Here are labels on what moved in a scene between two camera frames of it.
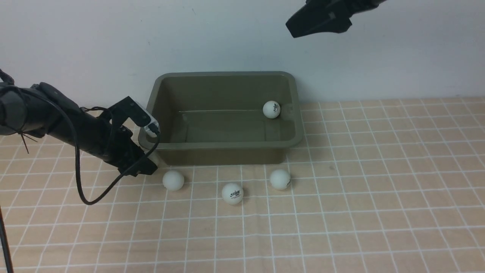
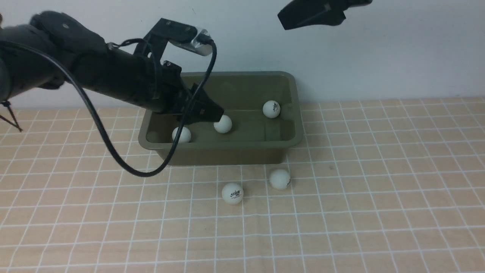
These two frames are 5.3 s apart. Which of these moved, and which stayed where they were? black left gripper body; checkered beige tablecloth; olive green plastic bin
Moved: black left gripper body
Stayed: olive green plastic bin; checkered beige tablecloth
